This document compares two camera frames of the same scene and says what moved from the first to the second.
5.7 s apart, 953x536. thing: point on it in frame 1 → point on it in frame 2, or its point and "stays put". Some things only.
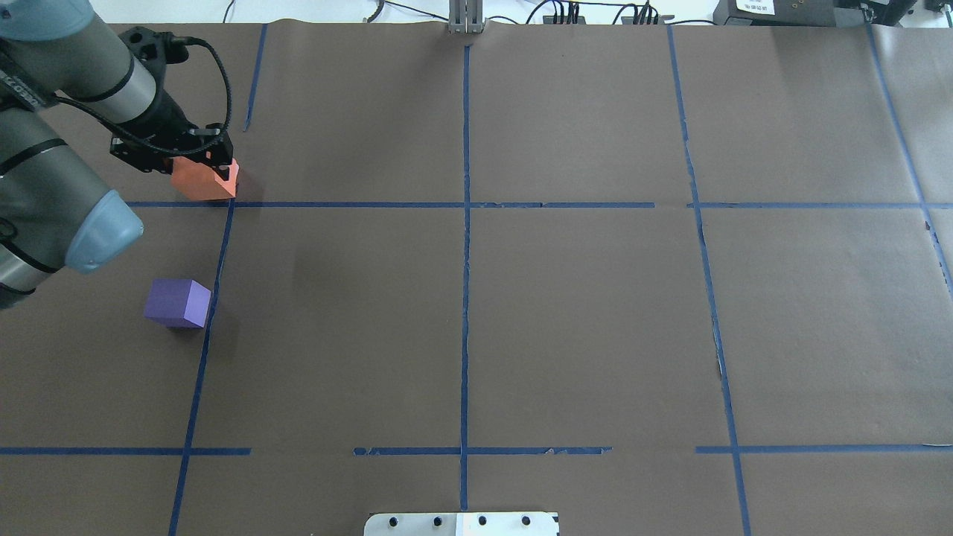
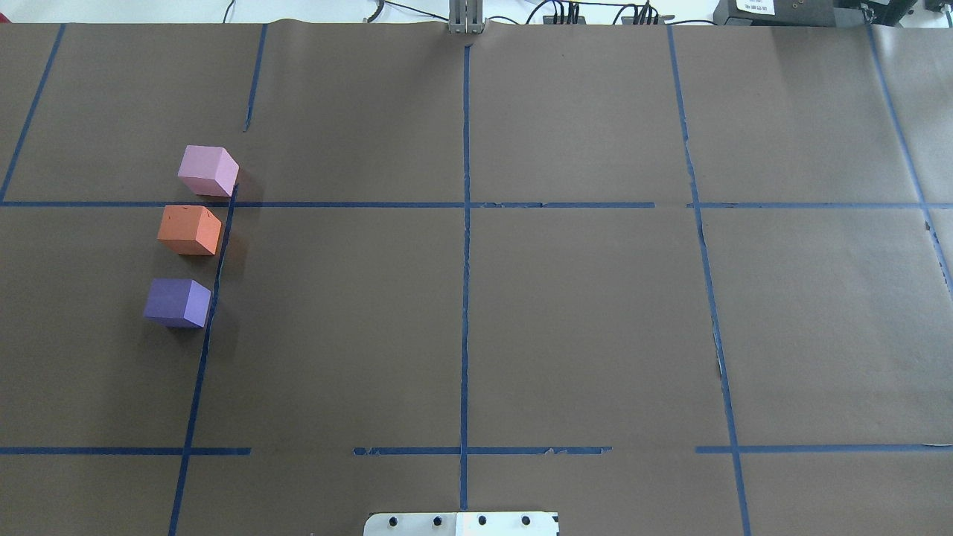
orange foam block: x=200 y=182 → x=189 y=229
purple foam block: x=182 y=303 stays put
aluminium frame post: x=465 y=16 stays put
